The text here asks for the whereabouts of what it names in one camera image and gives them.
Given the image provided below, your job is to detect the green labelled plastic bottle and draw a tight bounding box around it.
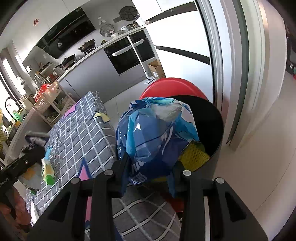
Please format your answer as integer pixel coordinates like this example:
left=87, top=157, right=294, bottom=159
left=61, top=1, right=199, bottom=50
left=41, top=158, right=55, bottom=186

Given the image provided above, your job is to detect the blue plastic bag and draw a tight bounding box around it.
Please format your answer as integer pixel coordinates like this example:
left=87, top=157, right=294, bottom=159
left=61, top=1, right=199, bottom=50
left=116, top=97, right=199, bottom=185

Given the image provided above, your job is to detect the black kitchen faucet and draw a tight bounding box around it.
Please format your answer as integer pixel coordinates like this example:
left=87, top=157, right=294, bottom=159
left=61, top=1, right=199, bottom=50
left=4, top=96, right=21, bottom=122

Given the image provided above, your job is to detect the black trash bin red lid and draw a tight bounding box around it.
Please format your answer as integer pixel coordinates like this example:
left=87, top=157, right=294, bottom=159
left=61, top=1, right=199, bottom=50
left=140, top=77, right=224, bottom=179

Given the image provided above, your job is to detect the white tissue paper sheet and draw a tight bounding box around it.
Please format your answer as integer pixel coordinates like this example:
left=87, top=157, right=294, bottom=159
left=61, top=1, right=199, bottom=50
left=18, top=164, right=42, bottom=191

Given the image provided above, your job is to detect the grey checked tablecloth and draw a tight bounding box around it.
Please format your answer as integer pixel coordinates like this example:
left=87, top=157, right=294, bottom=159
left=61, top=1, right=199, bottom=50
left=26, top=92, right=181, bottom=240

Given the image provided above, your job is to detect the beige plastic storage rack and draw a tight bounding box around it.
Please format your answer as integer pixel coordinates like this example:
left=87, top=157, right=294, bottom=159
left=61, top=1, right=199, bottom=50
left=33, top=80, right=76, bottom=127

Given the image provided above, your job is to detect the red plastic basket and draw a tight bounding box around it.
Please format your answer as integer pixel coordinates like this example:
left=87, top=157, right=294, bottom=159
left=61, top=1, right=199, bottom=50
left=34, top=84, right=51, bottom=101

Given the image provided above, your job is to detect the black wok on stove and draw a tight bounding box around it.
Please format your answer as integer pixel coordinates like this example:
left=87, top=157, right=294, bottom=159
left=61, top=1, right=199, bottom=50
left=54, top=54, right=76, bottom=71

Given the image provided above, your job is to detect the black range hood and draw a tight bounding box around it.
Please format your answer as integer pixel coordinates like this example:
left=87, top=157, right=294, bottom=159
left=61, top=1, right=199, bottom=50
left=36, top=7, right=95, bottom=59

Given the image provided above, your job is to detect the black built-in oven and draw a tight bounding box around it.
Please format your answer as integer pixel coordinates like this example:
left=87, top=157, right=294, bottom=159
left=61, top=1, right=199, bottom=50
left=104, top=30, right=155, bottom=74

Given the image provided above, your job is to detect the cardboard box on floor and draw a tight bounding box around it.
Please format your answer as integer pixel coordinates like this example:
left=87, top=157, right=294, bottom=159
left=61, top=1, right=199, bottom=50
left=148, top=60, right=166, bottom=79

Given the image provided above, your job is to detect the white refrigerator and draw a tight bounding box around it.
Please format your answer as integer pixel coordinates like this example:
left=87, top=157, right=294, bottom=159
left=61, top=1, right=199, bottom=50
left=133, top=1, right=214, bottom=101

